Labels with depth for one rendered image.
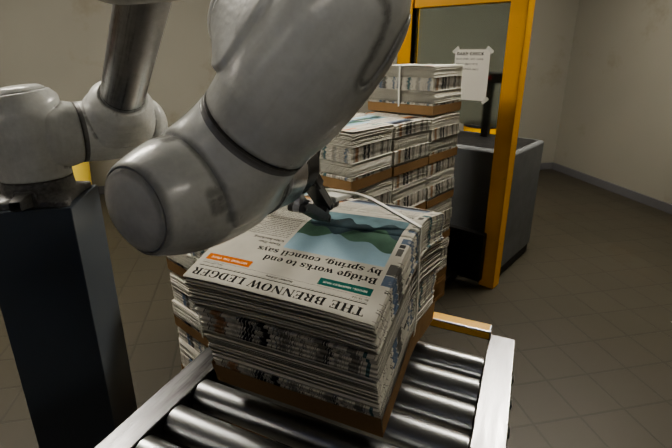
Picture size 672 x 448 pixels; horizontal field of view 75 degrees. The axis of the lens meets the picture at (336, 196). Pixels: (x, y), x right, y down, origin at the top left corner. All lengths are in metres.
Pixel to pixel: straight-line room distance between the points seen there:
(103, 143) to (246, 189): 0.91
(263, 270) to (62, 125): 0.74
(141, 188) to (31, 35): 4.59
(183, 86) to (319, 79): 4.31
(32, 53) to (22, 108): 3.72
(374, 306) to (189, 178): 0.29
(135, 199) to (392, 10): 0.22
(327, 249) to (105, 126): 0.74
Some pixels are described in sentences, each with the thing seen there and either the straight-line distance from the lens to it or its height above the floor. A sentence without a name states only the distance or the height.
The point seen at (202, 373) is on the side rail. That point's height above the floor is 0.80.
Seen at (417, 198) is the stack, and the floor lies 0.68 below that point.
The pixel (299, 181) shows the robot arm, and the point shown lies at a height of 1.21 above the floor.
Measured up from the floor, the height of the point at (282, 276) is 1.06.
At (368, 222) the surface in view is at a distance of 0.69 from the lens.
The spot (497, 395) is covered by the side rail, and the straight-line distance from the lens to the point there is 0.85.
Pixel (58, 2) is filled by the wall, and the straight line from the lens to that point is 4.84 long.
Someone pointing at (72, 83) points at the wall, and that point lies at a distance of 4.83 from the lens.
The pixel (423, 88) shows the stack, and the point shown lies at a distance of 2.12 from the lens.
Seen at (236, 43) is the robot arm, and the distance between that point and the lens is 0.34.
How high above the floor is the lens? 1.35
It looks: 18 degrees down
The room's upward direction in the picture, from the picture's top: straight up
